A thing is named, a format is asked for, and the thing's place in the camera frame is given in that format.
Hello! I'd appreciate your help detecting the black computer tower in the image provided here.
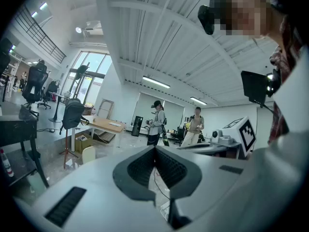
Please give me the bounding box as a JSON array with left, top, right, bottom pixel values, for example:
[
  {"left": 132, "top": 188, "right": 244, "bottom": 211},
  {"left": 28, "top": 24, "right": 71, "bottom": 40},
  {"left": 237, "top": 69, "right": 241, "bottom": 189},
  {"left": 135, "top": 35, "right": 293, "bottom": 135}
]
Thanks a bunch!
[{"left": 131, "top": 116, "right": 143, "bottom": 137}]

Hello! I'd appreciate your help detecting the wooden canvas frame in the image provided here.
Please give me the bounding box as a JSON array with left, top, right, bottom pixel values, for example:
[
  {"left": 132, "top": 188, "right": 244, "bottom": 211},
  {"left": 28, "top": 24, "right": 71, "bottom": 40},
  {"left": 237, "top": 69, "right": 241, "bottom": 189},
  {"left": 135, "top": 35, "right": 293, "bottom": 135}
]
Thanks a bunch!
[{"left": 96, "top": 99, "right": 114, "bottom": 120}]

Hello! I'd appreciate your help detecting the black and green device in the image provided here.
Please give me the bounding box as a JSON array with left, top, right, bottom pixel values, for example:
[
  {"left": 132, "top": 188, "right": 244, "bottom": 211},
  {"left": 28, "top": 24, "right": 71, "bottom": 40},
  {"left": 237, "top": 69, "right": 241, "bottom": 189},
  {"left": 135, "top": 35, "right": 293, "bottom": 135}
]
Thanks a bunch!
[{"left": 161, "top": 132, "right": 171, "bottom": 147}]

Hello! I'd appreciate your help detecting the person's head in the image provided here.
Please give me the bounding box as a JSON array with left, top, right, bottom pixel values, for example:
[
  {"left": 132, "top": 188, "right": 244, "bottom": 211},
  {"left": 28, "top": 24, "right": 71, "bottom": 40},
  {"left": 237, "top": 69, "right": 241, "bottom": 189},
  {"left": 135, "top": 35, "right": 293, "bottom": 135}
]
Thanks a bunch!
[{"left": 210, "top": 0, "right": 285, "bottom": 37}]

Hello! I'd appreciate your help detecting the curved wooden desk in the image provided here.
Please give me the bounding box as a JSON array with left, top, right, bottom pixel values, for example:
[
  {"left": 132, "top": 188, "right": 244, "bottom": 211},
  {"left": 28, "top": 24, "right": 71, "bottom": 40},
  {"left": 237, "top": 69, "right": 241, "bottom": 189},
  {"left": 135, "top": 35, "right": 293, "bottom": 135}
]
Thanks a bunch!
[{"left": 81, "top": 115, "right": 126, "bottom": 148}]

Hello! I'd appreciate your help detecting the black head-worn camera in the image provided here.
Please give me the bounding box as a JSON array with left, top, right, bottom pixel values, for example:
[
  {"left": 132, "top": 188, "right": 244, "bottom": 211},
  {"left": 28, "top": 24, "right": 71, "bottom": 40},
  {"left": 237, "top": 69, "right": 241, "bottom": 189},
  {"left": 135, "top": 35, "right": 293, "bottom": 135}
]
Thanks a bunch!
[{"left": 197, "top": 5, "right": 215, "bottom": 35}]

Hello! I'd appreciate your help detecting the black marble table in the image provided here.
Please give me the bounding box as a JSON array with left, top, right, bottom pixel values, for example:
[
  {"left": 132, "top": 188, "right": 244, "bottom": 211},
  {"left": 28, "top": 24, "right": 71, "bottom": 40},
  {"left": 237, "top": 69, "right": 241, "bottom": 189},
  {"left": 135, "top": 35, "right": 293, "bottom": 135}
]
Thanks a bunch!
[{"left": 0, "top": 101, "right": 50, "bottom": 189}]

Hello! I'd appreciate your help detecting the large glass window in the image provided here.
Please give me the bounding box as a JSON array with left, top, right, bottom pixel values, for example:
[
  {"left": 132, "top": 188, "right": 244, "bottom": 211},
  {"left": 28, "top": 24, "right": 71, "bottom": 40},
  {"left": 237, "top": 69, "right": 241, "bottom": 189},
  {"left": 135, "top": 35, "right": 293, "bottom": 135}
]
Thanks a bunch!
[{"left": 67, "top": 50, "right": 113, "bottom": 106}]

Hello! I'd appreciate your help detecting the red plaid shirt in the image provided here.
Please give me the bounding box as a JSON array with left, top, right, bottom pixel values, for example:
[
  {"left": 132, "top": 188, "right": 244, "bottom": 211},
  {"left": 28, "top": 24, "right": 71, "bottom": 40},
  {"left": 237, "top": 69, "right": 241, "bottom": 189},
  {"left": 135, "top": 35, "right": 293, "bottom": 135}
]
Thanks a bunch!
[{"left": 268, "top": 44, "right": 302, "bottom": 145}]

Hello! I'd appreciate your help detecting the ceiling tube light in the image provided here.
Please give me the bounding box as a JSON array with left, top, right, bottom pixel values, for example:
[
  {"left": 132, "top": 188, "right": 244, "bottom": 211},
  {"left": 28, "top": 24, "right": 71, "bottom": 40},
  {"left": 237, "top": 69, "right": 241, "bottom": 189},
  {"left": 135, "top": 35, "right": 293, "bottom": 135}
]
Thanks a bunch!
[
  {"left": 141, "top": 75, "right": 171, "bottom": 89},
  {"left": 189, "top": 96, "right": 208, "bottom": 106}
]

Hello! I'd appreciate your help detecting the black rectangular device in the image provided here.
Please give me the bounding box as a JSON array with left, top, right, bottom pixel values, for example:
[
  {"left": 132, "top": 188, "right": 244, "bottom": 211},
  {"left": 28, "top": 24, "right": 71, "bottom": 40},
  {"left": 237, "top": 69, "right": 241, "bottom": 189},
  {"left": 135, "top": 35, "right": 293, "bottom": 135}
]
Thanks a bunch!
[{"left": 240, "top": 70, "right": 282, "bottom": 108}]

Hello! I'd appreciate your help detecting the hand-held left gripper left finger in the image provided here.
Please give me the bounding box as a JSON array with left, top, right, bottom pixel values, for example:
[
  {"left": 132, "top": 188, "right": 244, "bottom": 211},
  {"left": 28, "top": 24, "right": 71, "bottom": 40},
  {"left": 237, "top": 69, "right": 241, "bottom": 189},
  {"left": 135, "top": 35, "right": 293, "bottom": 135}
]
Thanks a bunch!
[{"left": 14, "top": 145, "right": 169, "bottom": 232}]

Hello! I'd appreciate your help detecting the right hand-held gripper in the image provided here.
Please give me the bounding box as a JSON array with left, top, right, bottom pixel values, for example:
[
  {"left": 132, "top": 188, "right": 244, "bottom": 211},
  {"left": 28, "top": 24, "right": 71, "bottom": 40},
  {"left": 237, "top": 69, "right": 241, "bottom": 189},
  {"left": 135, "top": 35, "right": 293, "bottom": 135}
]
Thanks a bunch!
[{"left": 177, "top": 116, "right": 257, "bottom": 160}]

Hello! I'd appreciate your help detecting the cardboard box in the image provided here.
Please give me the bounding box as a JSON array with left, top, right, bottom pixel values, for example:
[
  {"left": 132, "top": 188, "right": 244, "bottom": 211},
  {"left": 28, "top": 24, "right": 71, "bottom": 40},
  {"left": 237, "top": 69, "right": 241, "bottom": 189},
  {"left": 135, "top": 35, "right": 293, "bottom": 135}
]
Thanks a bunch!
[{"left": 74, "top": 133, "right": 94, "bottom": 154}]

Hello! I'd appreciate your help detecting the dark grey backpack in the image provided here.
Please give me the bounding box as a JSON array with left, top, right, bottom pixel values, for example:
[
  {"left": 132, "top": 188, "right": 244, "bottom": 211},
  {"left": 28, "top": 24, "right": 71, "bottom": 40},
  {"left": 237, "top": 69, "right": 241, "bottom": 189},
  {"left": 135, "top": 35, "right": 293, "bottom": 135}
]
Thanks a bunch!
[{"left": 59, "top": 98, "right": 90, "bottom": 131}]

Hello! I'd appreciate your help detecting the black office chair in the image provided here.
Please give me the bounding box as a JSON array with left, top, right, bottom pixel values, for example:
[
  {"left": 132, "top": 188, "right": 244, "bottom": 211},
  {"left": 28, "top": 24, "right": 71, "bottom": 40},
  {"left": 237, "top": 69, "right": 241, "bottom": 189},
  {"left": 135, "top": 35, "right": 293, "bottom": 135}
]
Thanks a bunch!
[
  {"left": 37, "top": 80, "right": 60, "bottom": 110},
  {"left": 21, "top": 65, "right": 49, "bottom": 120}
]

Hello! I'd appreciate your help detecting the red-brown tripod stand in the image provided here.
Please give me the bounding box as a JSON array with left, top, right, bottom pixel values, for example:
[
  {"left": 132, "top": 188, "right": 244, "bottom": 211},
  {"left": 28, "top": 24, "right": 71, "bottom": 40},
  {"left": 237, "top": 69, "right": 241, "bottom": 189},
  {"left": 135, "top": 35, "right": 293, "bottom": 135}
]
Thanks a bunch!
[{"left": 59, "top": 127, "right": 79, "bottom": 169}]

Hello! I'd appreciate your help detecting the round black pedestal table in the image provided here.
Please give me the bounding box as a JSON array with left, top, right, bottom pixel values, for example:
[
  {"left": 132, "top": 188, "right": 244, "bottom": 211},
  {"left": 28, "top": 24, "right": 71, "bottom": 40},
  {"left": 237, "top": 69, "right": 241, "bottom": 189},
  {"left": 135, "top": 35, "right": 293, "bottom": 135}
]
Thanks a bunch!
[{"left": 49, "top": 91, "right": 71, "bottom": 123}]

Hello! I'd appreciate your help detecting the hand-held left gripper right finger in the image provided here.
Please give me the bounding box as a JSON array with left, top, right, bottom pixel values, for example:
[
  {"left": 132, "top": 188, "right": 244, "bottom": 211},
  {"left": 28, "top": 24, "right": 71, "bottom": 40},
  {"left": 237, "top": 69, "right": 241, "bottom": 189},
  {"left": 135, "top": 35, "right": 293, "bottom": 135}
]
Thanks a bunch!
[{"left": 155, "top": 127, "right": 309, "bottom": 232}]

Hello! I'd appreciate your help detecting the white bottle red label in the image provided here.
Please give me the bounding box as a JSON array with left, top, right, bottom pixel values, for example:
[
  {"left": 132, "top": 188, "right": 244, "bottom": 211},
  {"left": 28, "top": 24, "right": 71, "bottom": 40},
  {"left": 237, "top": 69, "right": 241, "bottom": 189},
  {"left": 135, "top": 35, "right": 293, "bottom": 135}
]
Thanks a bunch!
[{"left": 0, "top": 148, "right": 14, "bottom": 178}]

